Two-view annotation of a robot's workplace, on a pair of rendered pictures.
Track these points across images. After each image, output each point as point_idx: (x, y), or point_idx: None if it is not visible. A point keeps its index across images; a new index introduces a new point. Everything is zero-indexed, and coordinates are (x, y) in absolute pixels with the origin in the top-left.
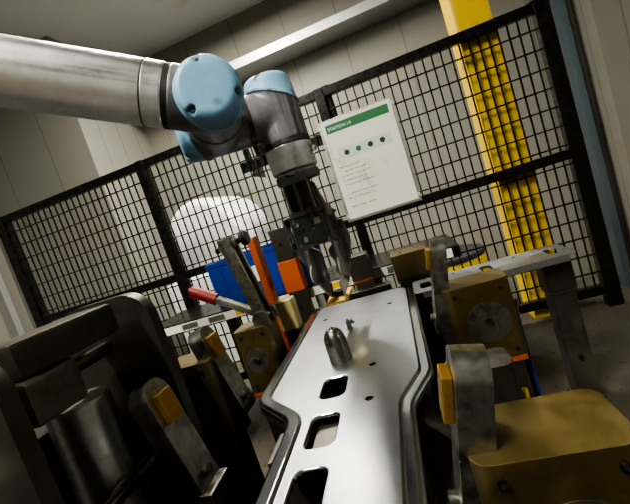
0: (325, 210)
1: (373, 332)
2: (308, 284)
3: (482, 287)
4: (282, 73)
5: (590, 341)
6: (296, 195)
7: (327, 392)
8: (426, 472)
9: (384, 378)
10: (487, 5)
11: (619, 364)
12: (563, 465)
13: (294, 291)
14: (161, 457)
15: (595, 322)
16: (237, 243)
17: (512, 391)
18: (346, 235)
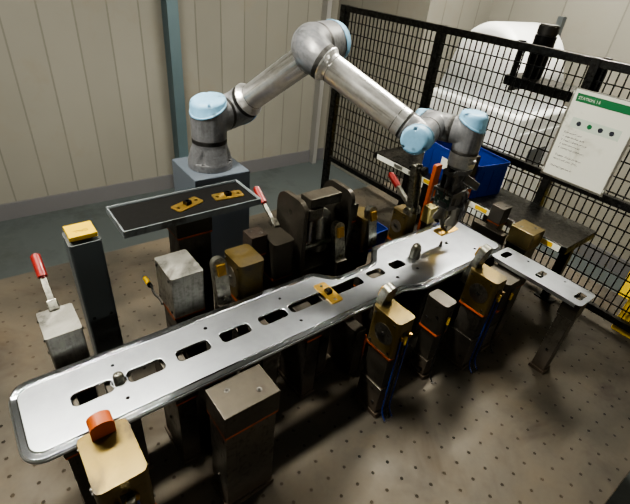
0: (452, 197)
1: (441, 256)
2: (470, 197)
3: (485, 279)
4: (480, 120)
5: (600, 360)
6: (445, 181)
7: None
8: None
9: (410, 276)
10: None
11: (582, 376)
12: (386, 317)
13: None
14: (331, 243)
15: (629, 359)
16: (420, 171)
17: (441, 314)
18: (463, 209)
